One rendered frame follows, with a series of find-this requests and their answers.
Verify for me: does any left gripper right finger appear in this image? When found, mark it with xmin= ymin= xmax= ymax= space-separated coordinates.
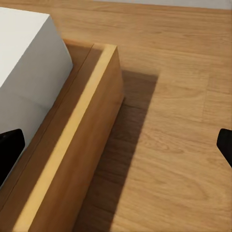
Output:
xmin=217 ymin=128 xmax=232 ymax=167

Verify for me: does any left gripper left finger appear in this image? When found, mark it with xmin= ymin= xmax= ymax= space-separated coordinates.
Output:
xmin=0 ymin=128 xmax=25 ymax=186

